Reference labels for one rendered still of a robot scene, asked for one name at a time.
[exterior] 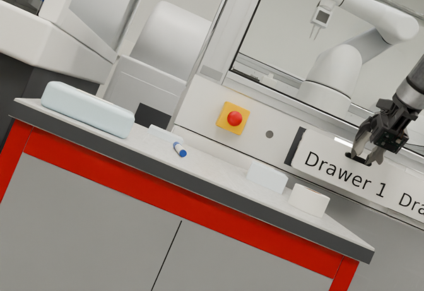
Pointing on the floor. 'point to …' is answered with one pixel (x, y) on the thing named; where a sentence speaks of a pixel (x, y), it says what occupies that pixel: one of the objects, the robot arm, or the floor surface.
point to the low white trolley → (151, 217)
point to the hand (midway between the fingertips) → (361, 155)
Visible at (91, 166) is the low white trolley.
